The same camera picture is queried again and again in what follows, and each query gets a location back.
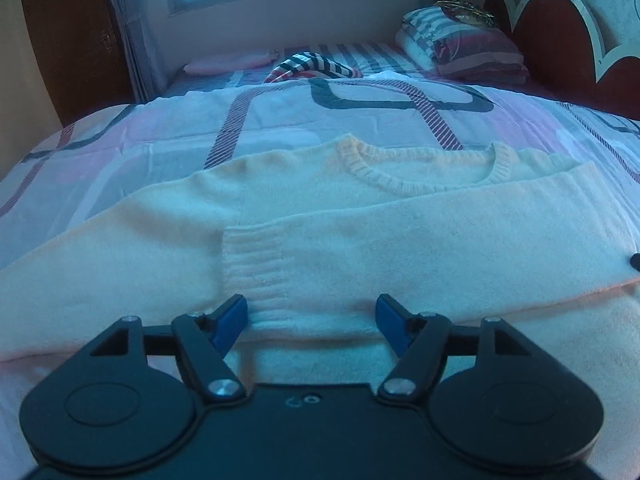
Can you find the red white-trimmed headboard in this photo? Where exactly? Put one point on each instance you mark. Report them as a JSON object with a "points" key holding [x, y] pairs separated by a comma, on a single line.
{"points": [[550, 45]]}

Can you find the gold patterned cloth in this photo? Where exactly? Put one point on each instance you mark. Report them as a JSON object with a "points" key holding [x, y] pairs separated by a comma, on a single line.
{"points": [[467, 12]]}

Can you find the pink pillow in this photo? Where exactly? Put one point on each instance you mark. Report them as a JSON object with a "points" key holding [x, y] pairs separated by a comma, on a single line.
{"points": [[225, 64]]}

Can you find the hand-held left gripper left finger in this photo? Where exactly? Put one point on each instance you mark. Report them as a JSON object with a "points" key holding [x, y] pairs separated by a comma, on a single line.
{"points": [[227, 322]]}

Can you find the dark wooden door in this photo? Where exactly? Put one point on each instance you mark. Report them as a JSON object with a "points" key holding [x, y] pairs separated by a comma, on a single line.
{"points": [[65, 35]]}

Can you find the stack of striped pillows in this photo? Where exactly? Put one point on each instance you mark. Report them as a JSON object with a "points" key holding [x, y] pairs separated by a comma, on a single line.
{"points": [[460, 45]]}

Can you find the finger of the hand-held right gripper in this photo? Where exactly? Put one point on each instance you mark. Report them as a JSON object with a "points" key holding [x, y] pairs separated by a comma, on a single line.
{"points": [[636, 261]]}

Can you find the dark white striped cloth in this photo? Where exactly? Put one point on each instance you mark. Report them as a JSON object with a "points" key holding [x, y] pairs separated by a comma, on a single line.
{"points": [[310, 65]]}

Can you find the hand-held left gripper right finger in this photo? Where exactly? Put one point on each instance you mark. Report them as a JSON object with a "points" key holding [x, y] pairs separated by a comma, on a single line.
{"points": [[395, 322]]}

